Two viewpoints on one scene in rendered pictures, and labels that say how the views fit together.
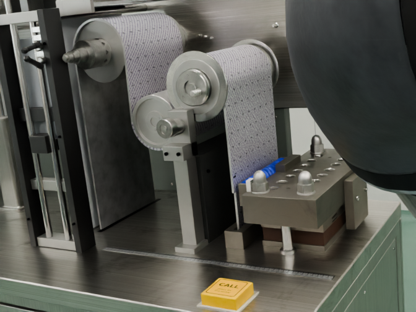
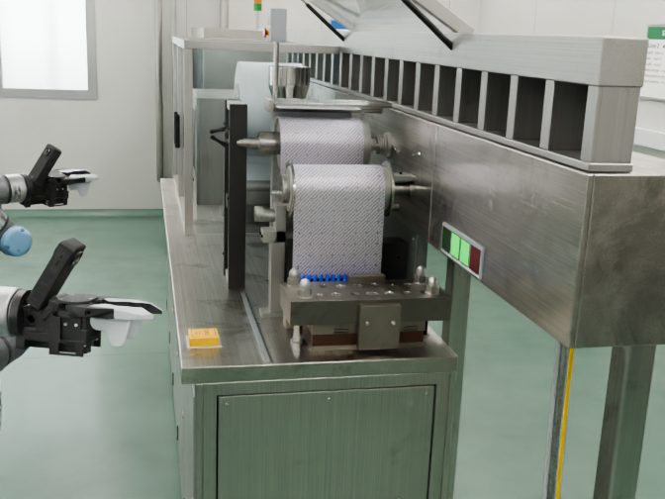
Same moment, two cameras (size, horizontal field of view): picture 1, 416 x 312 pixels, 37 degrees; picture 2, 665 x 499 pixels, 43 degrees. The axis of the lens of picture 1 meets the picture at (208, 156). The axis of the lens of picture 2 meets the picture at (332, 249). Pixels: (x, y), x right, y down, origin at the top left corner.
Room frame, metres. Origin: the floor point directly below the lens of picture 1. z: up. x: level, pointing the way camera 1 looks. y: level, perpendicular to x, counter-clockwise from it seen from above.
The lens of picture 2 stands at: (-0.11, -1.62, 1.64)
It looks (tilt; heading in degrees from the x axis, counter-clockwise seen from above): 14 degrees down; 46
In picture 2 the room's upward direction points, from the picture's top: 2 degrees clockwise
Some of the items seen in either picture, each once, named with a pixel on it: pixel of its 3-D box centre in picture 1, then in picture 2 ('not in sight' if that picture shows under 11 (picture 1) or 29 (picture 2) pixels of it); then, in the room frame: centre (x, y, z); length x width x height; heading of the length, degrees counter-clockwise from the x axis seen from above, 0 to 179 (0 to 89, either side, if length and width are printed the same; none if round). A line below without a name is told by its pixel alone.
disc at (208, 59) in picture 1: (196, 86); (289, 188); (1.30, 0.01, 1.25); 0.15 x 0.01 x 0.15; 59
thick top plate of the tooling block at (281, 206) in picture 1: (314, 182); (364, 301); (1.35, -0.23, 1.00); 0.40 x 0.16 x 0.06; 149
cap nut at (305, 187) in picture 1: (305, 181); (305, 287); (1.19, -0.19, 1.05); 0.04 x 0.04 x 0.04
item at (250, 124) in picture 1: (253, 138); (337, 246); (1.37, -0.11, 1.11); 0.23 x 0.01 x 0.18; 149
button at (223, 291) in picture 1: (227, 293); (203, 337); (1.02, -0.01, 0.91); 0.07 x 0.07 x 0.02; 59
